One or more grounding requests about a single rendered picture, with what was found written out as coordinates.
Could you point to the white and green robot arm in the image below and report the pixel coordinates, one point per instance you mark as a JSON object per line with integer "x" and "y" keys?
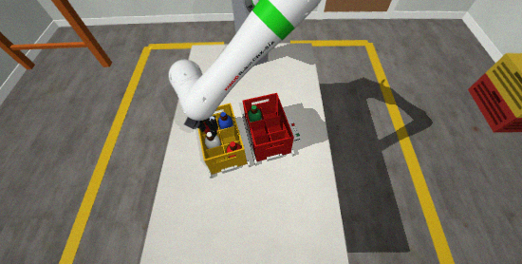
{"x": 269, "y": 22}

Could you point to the red crate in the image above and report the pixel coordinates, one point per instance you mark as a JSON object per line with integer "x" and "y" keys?
{"x": 278, "y": 138}

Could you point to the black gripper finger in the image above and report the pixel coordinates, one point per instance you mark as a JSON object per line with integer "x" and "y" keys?
{"x": 202, "y": 126}
{"x": 211, "y": 122}

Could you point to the white paper pick list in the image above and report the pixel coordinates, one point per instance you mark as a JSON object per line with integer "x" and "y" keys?
{"x": 294, "y": 130}

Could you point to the green bottle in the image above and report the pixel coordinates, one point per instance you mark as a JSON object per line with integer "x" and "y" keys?
{"x": 254, "y": 114}

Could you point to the yellow divided crate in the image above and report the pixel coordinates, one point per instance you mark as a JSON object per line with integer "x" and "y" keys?
{"x": 215, "y": 158}

